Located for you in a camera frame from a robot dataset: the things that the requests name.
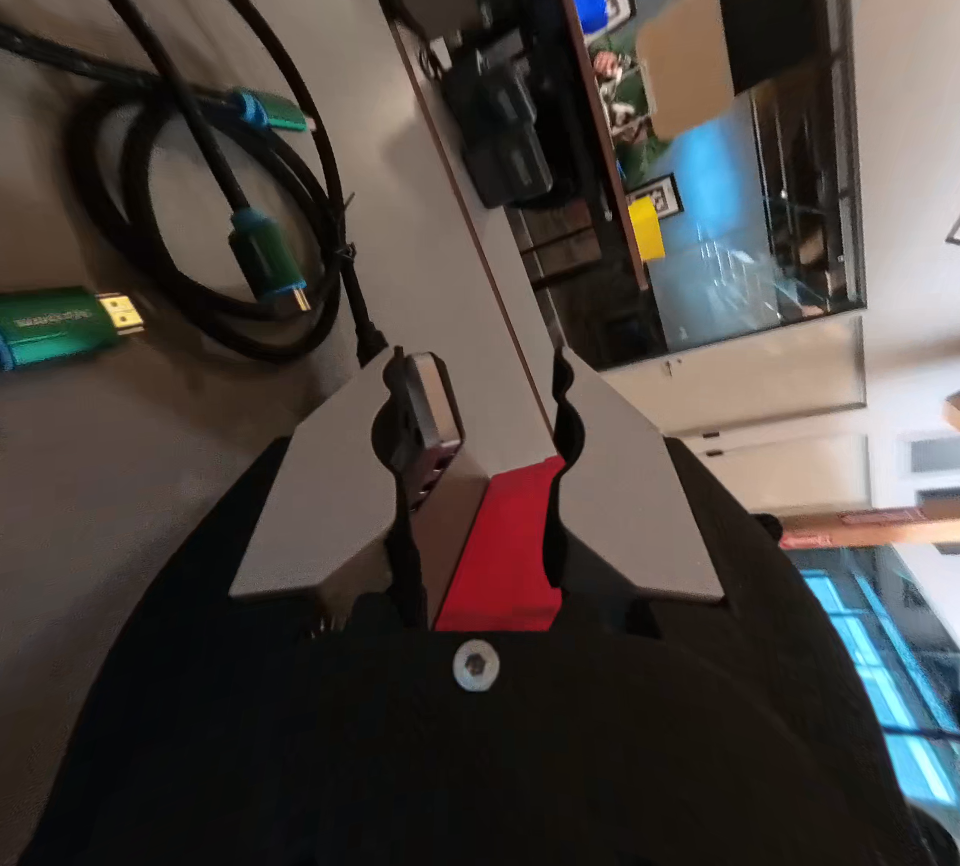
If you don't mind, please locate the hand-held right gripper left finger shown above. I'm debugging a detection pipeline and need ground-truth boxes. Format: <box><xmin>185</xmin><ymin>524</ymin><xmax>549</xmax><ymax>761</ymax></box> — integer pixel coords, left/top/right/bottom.
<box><xmin>227</xmin><ymin>347</ymin><xmax>430</xmax><ymax>632</ymax></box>

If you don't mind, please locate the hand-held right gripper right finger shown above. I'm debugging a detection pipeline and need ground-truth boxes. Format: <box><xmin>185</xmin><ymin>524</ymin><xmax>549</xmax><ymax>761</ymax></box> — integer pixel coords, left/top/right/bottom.
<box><xmin>542</xmin><ymin>347</ymin><xmax>726</xmax><ymax>603</ymax></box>

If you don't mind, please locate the silver hdmi hub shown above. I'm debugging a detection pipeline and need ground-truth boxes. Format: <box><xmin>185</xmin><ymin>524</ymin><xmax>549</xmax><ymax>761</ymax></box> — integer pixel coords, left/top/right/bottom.
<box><xmin>390</xmin><ymin>350</ymin><xmax>468</xmax><ymax>510</ymax></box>

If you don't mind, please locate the red plastic bin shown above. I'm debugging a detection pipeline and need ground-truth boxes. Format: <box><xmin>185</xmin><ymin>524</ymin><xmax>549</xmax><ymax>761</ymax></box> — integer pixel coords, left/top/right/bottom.
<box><xmin>433</xmin><ymin>455</ymin><xmax>569</xmax><ymax>633</ymax></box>

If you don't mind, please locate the white double door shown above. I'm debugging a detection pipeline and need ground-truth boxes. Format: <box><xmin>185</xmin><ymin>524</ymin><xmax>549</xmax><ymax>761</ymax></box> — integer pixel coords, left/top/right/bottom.
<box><xmin>675</xmin><ymin>431</ymin><xmax>876</xmax><ymax>516</ymax></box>

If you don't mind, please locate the white single door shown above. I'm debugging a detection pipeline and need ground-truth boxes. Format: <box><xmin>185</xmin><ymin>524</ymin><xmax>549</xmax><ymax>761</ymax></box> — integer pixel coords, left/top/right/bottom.
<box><xmin>600</xmin><ymin>314</ymin><xmax>869</xmax><ymax>432</ymax></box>

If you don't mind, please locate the wooden office table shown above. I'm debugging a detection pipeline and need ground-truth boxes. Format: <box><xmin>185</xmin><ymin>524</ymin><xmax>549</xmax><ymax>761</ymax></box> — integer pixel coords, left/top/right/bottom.
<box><xmin>517</xmin><ymin>0</ymin><xmax>654</xmax><ymax>293</ymax></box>

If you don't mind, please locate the small yellow bin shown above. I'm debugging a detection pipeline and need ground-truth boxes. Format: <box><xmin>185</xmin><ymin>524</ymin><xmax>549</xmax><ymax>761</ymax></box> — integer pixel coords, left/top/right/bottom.
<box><xmin>627</xmin><ymin>195</ymin><xmax>669</xmax><ymax>262</ymax></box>

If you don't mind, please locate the black hard case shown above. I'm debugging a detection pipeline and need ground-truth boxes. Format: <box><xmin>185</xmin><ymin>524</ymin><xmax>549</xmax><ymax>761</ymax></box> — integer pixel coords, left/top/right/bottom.
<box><xmin>463</xmin><ymin>122</ymin><xmax>556</xmax><ymax>210</ymax></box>
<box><xmin>441</xmin><ymin>47</ymin><xmax>539</xmax><ymax>148</ymax></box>

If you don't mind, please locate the wooden board stand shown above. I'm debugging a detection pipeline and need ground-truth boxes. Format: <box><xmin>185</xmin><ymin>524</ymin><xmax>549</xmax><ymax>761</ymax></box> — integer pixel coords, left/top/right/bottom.
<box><xmin>634</xmin><ymin>0</ymin><xmax>736</xmax><ymax>142</ymax></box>

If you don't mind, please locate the grey wall vent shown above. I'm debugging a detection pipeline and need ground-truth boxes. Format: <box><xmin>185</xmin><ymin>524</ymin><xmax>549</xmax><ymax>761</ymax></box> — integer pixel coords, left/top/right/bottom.
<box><xmin>896</xmin><ymin>431</ymin><xmax>960</xmax><ymax>480</ymax></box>

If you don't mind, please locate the wooden post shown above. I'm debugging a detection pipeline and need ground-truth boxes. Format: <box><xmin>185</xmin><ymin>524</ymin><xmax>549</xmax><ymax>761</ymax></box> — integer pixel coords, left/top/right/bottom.
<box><xmin>778</xmin><ymin>502</ymin><xmax>960</xmax><ymax>553</ymax></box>

